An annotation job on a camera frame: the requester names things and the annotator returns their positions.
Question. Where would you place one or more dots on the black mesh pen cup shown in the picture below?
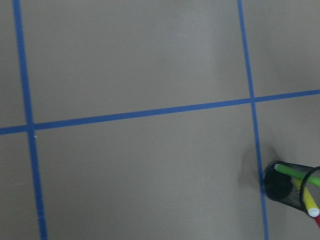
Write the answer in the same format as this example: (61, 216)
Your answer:
(281, 188)

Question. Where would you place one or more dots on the green highlighter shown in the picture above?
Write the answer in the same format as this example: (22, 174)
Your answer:
(289, 171)

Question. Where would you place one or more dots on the yellow highlighter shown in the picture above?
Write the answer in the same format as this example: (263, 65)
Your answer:
(310, 205)

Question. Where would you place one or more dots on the red white marker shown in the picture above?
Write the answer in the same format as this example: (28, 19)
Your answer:
(317, 220)

